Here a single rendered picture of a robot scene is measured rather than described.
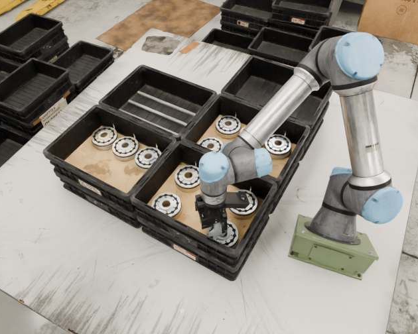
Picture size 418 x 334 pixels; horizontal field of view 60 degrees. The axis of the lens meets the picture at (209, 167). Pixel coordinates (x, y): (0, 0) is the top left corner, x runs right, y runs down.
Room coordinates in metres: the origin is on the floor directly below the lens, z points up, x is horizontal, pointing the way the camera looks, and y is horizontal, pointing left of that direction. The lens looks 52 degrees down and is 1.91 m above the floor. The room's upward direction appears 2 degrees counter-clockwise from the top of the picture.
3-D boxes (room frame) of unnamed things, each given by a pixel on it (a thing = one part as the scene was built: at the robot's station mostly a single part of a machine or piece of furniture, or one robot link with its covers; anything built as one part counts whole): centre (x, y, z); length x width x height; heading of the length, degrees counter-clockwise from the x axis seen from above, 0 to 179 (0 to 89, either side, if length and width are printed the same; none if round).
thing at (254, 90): (1.18, -0.30, 0.87); 0.40 x 0.30 x 0.11; 58
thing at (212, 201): (0.57, -0.01, 1.07); 0.08 x 0.08 x 0.05
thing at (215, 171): (0.57, -0.01, 1.15); 0.09 x 0.08 x 0.11; 105
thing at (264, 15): (2.70, -0.36, 0.31); 0.40 x 0.30 x 0.34; 62
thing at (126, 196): (0.88, 0.36, 0.92); 0.40 x 0.30 x 0.02; 58
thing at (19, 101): (1.69, 1.03, 0.37); 0.40 x 0.30 x 0.45; 152
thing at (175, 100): (1.13, 0.20, 0.87); 0.40 x 0.30 x 0.11; 58
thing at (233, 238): (0.55, -0.04, 0.86); 0.10 x 0.10 x 0.01
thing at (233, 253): (0.67, 0.02, 0.92); 0.40 x 0.30 x 0.02; 58
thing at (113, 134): (1.00, 0.41, 0.86); 0.10 x 0.10 x 0.01
